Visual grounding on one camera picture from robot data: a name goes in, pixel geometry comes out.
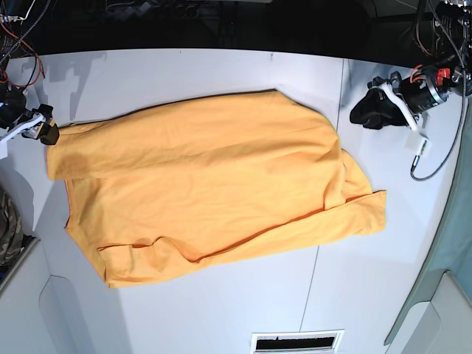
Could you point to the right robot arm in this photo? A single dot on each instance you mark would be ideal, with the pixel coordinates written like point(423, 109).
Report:
point(21, 70)

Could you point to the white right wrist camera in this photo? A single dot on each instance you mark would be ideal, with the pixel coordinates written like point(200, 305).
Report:
point(3, 149)

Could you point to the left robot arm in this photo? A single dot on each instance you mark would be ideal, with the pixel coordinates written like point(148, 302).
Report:
point(450, 69)

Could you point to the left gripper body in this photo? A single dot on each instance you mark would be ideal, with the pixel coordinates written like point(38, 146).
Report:
point(410, 95)

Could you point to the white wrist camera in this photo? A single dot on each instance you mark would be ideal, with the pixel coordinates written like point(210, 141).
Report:
point(3, 149)
point(419, 143)

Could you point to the camouflage cloth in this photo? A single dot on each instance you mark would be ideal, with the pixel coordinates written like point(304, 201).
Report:
point(11, 230)

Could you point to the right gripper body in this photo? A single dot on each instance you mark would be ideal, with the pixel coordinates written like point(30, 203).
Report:
point(25, 122)

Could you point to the white floor vent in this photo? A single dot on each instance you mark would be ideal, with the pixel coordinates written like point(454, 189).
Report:
point(324, 341)

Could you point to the yellow t-shirt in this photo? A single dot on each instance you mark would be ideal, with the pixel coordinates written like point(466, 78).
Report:
point(170, 190)

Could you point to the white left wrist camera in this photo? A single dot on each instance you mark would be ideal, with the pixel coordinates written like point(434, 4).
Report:
point(419, 143)

